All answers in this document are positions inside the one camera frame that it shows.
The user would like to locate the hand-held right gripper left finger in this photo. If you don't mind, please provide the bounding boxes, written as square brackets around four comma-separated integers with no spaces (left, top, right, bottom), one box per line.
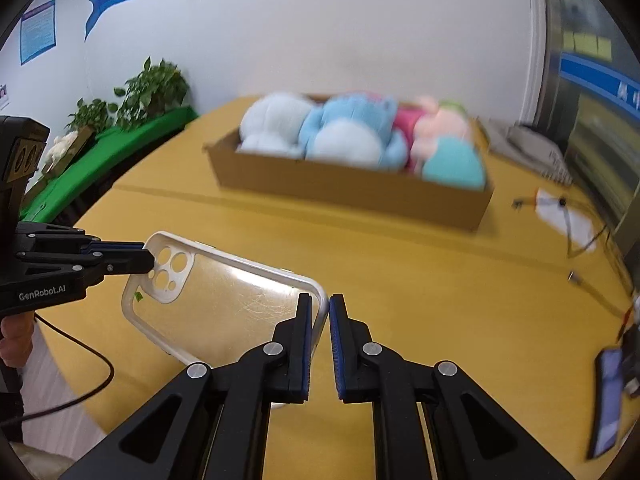
[60,292,315,480]

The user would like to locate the thin cable on table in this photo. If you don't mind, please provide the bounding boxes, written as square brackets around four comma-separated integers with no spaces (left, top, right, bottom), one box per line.
[570,270,636,321]

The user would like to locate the yellow notes on glass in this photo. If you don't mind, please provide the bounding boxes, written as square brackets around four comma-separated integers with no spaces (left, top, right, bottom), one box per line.
[564,31,613,61]

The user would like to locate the person's left hand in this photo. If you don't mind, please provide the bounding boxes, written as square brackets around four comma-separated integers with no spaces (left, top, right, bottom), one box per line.
[0,312,35,366]

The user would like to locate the brown cardboard box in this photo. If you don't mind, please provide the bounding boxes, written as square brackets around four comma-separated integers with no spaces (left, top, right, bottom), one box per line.
[202,92,496,232]

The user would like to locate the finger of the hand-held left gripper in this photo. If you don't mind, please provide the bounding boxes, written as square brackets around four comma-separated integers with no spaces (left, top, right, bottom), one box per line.
[20,251,156,276]
[17,224,147,254]

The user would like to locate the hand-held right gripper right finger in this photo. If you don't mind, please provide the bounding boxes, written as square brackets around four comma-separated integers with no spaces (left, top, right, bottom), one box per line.
[327,294,576,480]

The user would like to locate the black looped cable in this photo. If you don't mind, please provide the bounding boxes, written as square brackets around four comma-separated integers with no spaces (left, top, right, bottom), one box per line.
[562,200,611,259]

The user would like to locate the large potted green plant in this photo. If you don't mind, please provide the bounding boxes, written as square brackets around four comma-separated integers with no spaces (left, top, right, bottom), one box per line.
[114,56,191,128]

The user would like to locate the clear white phone case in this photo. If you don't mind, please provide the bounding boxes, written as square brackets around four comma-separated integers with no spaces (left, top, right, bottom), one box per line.
[121,231,330,371]

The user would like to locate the black cable with plug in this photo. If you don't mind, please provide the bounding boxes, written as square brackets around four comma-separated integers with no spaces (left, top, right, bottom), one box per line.
[512,196,568,209]

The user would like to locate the blue framed wall poster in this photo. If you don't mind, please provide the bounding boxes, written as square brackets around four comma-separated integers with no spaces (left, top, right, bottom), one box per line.
[20,0,57,66]

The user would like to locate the pig plush toy teal dress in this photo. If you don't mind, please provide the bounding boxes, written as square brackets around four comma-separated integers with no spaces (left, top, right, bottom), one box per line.
[410,95,488,192]

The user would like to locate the white paper sheet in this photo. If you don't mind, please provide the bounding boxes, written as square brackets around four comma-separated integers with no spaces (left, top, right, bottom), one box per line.
[534,188,598,253]

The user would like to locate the green cloth covered table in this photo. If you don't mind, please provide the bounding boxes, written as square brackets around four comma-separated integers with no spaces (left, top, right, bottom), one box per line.
[20,106,198,221]

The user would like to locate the large pink plush toy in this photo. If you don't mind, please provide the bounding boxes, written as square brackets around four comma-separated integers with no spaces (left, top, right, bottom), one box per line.
[392,105,426,173]

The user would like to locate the blue door sign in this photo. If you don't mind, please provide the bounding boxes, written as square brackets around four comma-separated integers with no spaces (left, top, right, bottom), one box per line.
[559,52,640,121]

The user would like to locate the small potted green plant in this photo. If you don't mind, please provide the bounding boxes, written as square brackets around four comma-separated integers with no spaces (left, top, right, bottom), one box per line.
[65,97,113,133]

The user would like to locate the smartphone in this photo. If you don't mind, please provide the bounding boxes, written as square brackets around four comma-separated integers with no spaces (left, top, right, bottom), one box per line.
[586,347,626,461]

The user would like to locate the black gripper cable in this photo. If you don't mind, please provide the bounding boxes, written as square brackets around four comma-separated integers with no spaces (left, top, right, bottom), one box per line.
[0,310,116,426]

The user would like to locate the white flower arrangement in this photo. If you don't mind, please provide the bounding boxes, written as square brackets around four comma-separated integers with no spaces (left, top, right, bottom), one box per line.
[47,132,96,176]

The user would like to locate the blue and white plush toy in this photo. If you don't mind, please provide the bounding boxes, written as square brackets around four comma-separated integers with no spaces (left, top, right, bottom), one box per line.
[300,92,408,168]

